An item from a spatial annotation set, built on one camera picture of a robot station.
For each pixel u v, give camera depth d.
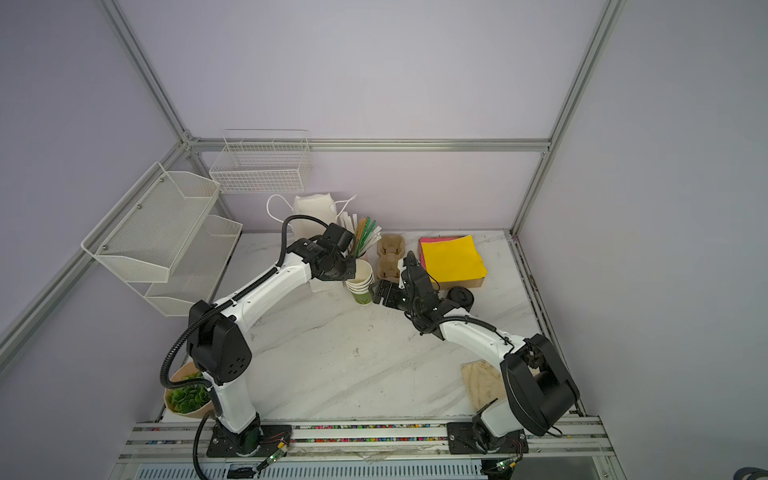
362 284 0.85
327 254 0.65
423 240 1.11
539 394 0.43
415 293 0.64
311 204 0.98
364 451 0.73
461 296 0.96
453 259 1.11
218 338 0.47
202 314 0.48
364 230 0.98
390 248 1.11
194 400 0.69
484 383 0.82
